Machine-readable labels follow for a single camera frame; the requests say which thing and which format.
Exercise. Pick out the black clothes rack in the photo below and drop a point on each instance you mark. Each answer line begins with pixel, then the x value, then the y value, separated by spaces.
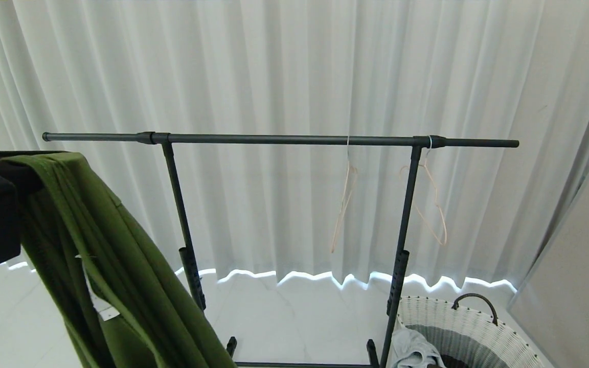
pixel 274 139

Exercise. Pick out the green long-sleeved shirt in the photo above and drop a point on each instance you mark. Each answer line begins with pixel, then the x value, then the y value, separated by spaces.
pixel 120 255

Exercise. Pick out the white curtain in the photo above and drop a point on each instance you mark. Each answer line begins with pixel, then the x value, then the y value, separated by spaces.
pixel 274 76

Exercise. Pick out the white laundry basket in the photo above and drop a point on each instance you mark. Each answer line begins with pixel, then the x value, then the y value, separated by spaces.
pixel 478 322

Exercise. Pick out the pink clothes hanger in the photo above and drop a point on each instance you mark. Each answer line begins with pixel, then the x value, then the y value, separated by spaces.
pixel 344 202
pixel 436 197

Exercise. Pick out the pale grey shorts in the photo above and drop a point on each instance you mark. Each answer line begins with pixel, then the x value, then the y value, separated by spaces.
pixel 412 350

